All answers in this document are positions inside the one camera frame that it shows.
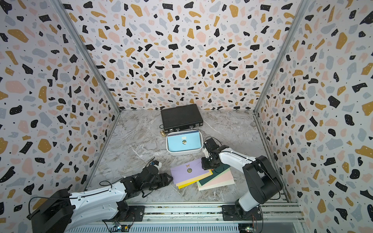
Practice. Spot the small electronics board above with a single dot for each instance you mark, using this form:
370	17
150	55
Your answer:
121	228

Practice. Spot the dark blue envelope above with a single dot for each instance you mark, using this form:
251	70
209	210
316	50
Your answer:
186	132

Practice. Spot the light blue envelope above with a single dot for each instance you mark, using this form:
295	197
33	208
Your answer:
177	143

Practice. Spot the small brass keys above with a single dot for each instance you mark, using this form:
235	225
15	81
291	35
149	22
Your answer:
163	134

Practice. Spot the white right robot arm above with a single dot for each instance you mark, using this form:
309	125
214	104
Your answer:
262	180

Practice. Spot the black metal briefcase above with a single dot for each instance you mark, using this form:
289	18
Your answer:
181	118

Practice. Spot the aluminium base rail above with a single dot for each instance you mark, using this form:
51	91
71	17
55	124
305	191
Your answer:
204	218

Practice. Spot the dark green envelope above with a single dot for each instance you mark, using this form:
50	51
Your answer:
215	172

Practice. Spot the lilac envelope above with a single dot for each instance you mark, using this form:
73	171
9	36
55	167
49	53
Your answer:
188	173

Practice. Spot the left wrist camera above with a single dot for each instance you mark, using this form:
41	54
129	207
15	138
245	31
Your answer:
156	164

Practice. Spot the pink envelope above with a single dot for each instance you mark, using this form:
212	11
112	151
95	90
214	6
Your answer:
223	177

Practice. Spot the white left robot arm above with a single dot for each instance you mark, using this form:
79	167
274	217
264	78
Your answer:
64	211

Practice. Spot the bright yellow envelope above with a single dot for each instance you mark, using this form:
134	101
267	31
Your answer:
195	182

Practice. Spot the aluminium corner post right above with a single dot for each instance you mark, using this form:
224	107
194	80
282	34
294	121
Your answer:
288	39

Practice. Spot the aluminium corner post left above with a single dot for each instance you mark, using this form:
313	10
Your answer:
59	8

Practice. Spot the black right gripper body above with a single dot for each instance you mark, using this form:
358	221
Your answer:
207	163

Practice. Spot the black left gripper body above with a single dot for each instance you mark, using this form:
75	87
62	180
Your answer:
158	182

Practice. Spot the white storage tray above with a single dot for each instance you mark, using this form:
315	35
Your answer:
184	152

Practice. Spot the aluminium corner post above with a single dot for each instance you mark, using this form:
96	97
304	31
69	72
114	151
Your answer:
59	8
288	39

